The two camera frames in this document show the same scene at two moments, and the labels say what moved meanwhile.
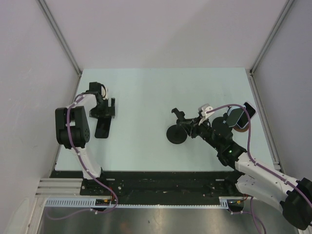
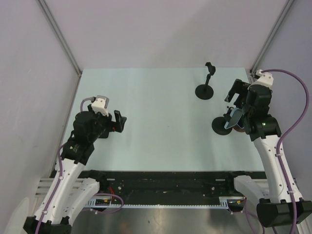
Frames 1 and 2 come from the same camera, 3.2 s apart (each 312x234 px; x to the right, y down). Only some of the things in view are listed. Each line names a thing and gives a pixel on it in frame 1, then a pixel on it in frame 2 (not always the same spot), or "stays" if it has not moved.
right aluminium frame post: (284, 11) stays
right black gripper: (191, 126) → (240, 87)
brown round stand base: (237, 128) stays
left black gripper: (109, 110) → (117, 126)
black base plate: (157, 184) stays
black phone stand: (175, 134) → (205, 91)
